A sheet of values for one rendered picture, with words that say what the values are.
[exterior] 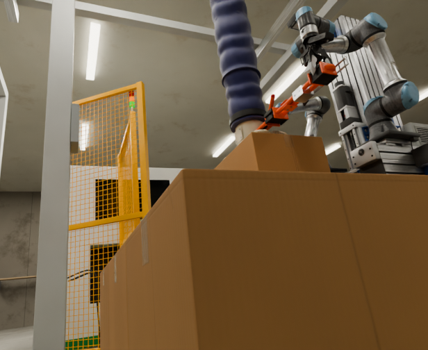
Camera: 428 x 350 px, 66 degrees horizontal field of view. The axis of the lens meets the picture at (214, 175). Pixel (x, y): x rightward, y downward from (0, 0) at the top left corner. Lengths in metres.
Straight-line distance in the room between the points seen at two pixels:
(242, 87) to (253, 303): 1.67
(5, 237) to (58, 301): 9.52
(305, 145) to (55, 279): 1.60
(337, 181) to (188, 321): 0.22
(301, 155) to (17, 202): 10.85
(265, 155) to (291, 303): 1.18
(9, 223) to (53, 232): 9.50
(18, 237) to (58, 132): 9.28
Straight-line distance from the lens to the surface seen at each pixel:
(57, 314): 2.21
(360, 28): 2.01
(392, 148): 1.79
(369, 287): 0.39
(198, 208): 0.30
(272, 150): 1.50
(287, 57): 4.59
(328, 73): 1.43
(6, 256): 11.57
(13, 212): 11.80
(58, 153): 2.41
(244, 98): 1.89
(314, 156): 1.63
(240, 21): 2.20
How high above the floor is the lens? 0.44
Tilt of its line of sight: 19 degrees up
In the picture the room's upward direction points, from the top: 7 degrees counter-clockwise
